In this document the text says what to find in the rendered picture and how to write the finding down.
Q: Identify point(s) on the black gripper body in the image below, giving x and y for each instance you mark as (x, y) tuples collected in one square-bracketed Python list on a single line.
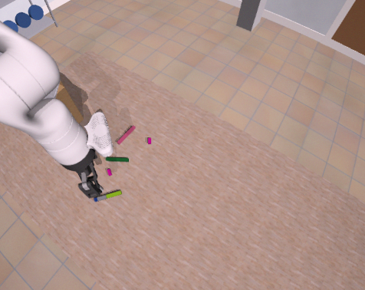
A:
[(83, 165)]

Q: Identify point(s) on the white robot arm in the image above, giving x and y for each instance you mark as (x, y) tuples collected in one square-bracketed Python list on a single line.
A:
[(27, 75)]

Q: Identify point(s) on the grey rod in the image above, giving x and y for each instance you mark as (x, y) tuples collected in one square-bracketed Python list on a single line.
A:
[(101, 198)]

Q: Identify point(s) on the pink rod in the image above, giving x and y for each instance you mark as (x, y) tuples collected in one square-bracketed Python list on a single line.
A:
[(126, 135)]

